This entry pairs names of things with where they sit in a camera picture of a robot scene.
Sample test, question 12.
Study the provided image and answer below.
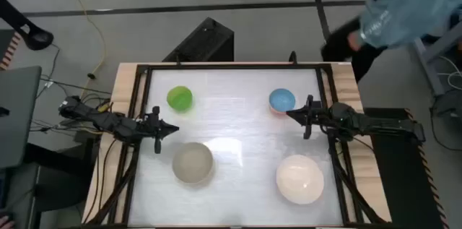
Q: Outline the person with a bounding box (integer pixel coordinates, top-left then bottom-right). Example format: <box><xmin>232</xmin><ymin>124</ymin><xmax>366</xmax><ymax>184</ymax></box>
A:
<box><xmin>320</xmin><ymin>0</ymin><xmax>462</xmax><ymax>82</ymax></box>

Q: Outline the yellow cable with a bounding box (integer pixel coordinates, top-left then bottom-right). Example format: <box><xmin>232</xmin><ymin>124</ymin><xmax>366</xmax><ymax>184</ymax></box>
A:
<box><xmin>56</xmin><ymin>0</ymin><xmax>111</xmax><ymax>113</ymax></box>

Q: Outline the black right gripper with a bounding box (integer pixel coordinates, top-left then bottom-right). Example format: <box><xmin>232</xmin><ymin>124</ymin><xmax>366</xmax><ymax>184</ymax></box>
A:
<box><xmin>285</xmin><ymin>94</ymin><xmax>331</xmax><ymax>141</ymax></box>

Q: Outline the small green plastic bowl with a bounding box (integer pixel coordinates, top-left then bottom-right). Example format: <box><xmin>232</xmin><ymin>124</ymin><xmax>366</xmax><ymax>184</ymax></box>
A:
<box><xmin>166</xmin><ymin>85</ymin><xmax>194</xmax><ymax>113</ymax></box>

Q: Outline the grey medium bowl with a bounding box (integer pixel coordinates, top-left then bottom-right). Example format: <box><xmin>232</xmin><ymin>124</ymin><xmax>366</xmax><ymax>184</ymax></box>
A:
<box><xmin>171</xmin><ymin>141</ymin><xmax>215</xmax><ymax>186</ymax></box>

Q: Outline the black computer tower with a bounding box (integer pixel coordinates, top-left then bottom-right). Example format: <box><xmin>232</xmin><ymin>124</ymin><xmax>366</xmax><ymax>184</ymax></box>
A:
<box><xmin>162</xmin><ymin>16</ymin><xmax>235</xmax><ymax>64</ymax></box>

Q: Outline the black chair leg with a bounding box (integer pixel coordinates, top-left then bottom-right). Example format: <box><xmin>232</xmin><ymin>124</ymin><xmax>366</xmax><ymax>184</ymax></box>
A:
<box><xmin>0</xmin><ymin>0</ymin><xmax>55</xmax><ymax>51</ymax></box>

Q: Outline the person's hand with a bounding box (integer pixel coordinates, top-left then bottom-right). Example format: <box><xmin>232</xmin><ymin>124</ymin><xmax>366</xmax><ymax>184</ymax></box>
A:
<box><xmin>0</xmin><ymin>215</ymin><xmax>16</xmax><ymax>229</ymax></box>
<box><xmin>346</xmin><ymin>30</ymin><xmax>363</xmax><ymax>52</ymax></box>

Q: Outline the large pale pink bowl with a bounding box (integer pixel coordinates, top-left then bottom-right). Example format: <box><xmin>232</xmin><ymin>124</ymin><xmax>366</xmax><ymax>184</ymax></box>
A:
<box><xmin>275</xmin><ymin>154</ymin><xmax>326</xmax><ymax>206</ymax></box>

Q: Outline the small blue bowl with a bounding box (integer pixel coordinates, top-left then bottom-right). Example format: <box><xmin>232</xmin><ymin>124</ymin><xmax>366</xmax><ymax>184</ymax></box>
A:
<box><xmin>268</xmin><ymin>87</ymin><xmax>297</xmax><ymax>116</ymax></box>

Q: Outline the black metal table frame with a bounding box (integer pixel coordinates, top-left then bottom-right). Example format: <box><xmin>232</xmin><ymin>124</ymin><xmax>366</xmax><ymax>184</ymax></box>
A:
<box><xmin>85</xmin><ymin>62</ymin><xmax>390</xmax><ymax>229</ymax></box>

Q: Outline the grey metal stand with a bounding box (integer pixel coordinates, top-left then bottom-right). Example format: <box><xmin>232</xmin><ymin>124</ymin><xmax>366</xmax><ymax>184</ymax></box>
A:
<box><xmin>412</xmin><ymin>22</ymin><xmax>462</xmax><ymax>97</ymax></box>

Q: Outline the black floor cable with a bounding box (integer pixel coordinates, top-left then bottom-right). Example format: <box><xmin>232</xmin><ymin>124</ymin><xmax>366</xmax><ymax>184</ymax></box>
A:
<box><xmin>35</xmin><ymin>43</ymin><xmax>113</xmax><ymax>100</ymax></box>

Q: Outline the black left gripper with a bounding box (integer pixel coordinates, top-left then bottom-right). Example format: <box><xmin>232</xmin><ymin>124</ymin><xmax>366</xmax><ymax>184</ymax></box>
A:
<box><xmin>139</xmin><ymin>105</ymin><xmax>180</xmax><ymax>155</ymax></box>

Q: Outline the black mat with orange stripes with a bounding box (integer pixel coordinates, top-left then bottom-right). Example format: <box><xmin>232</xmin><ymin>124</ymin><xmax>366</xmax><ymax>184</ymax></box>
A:
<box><xmin>362</xmin><ymin>107</ymin><xmax>449</xmax><ymax>229</ymax></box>

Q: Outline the white cable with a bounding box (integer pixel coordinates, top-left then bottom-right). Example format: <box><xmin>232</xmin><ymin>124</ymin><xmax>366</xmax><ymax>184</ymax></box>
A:
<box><xmin>435</xmin><ymin>54</ymin><xmax>462</xmax><ymax>91</ymax></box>

